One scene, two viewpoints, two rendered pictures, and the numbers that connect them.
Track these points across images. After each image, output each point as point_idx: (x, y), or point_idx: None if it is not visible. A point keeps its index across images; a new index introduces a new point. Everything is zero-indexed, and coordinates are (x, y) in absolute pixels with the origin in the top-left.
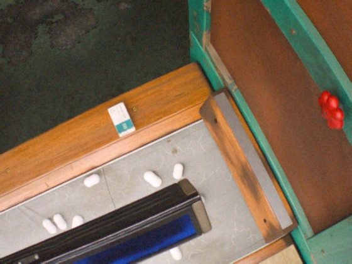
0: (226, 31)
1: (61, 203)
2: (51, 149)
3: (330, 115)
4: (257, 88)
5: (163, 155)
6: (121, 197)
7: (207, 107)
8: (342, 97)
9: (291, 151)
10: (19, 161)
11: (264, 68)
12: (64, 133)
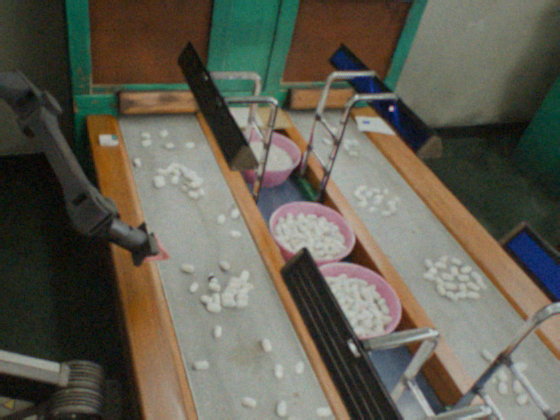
0: (106, 52)
1: (145, 179)
2: (111, 170)
3: None
4: (136, 58)
5: (133, 140)
6: (151, 157)
7: (123, 102)
8: None
9: (169, 58)
10: (111, 185)
11: (138, 35)
12: (103, 163)
